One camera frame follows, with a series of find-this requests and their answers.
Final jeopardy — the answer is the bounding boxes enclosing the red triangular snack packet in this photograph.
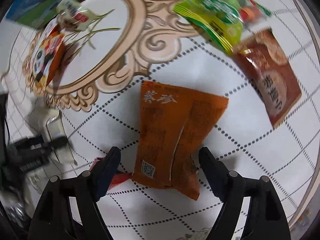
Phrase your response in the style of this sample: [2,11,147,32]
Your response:
[89,157,132,190]

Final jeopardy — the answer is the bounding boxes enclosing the panda snack packet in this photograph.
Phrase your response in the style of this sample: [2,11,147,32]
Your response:
[31,18,66,90]

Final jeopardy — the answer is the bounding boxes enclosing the orange snack packet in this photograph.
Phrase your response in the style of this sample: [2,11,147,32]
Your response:
[132,81,228,200]

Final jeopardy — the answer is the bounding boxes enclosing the pale green snack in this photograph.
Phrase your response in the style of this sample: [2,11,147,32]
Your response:
[56,0,100,31]

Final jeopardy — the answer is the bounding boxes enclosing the brown pastry snack packet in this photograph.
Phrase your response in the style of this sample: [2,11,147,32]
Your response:
[233,28,302,128]

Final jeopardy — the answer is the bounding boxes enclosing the green candy bag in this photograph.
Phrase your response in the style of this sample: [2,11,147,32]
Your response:
[173,0,272,55]

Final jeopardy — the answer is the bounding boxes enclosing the white patterned floral cloth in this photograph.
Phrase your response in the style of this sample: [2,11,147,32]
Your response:
[1,0,319,239]

